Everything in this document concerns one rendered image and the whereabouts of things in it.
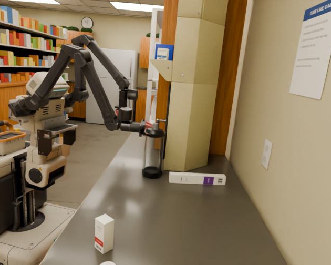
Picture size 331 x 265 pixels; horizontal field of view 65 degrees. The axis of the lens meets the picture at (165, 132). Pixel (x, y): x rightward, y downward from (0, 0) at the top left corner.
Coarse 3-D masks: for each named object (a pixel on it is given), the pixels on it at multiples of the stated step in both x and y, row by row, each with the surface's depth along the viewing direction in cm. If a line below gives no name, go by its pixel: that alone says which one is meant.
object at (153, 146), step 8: (144, 144) 128; (152, 144) 124; (160, 144) 125; (144, 152) 127; (152, 152) 125; (160, 152) 126; (144, 160) 128; (152, 160) 126; (160, 160) 128; (144, 168) 128; (152, 168) 127
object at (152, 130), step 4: (152, 124) 126; (156, 124) 125; (148, 128) 127; (152, 128) 126; (156, 128) 125; (160, 128) 129; (148, 132) 124; (152, 132) 123; (156, 132) 123; (160, 132) 124
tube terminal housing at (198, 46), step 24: (192, 24) 122; (216, 24) 130; (192, 48) 125; (216, 48) 134; (192, 72) 127; (216, 72) 139; (192, 96) 130; (168, 120) 133; (192, 120) 135; (168, 144) 136; (192, 144) 139; (168, 168) 140; (192, 168) 144
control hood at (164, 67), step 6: (150, 60) 127; (156, 60) 127; (162, 60) 126; (168, 60) 127; (156, 66) 127; (162, 66) 127; (168, 66) 127; (162, 72) 128; (168, 72) 128; (168, 78) 128
